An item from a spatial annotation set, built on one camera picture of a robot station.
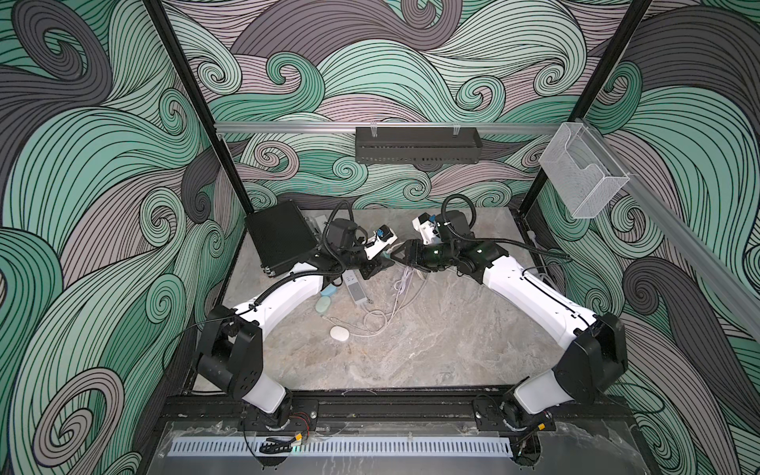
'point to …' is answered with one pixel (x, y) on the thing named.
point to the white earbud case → (339, 333)
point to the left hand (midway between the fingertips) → (388, 250)
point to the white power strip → (355, 287)
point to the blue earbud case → (329, 290)
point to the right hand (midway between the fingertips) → (392, 259)
